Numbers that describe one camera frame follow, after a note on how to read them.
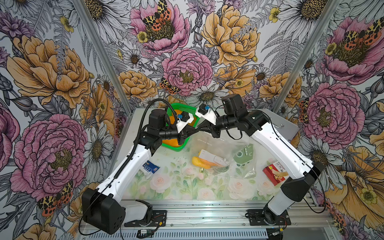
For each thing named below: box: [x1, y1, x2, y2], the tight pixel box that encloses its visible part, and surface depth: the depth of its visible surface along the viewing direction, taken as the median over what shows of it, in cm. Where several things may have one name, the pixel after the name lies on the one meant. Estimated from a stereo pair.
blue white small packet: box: [142, 160, 161, 174], surface depth 90 cm
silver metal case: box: [253, 108, 300, 141], surface depth 95 cm
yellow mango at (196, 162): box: [192, 156, 211, 169], surface depth 89 cm
